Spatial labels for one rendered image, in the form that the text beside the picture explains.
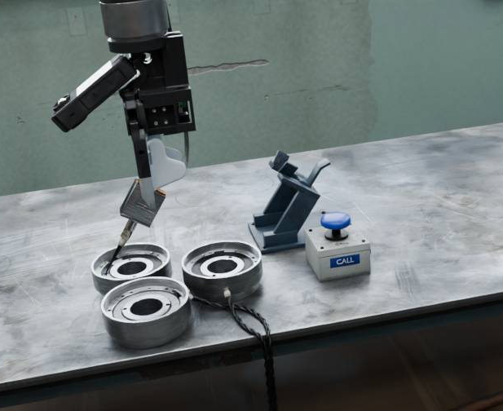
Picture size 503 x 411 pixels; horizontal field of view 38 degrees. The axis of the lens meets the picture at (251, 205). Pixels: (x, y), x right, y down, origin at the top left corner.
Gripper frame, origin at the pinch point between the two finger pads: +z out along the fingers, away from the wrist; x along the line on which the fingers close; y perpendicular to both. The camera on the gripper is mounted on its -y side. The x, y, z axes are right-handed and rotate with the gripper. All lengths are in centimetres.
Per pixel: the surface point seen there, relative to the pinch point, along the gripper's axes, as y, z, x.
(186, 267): 3.7, 10.1, -1.9
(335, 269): 22.6, 11.7, -6.8
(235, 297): 9.0, 12.4, -8.0
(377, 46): 90, 19, 157
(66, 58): -17, 10, 158
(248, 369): 12.2, 38.1, 11.9
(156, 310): -0.9, 11.8, -8.7
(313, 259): 20.5, 11.2, -4.0
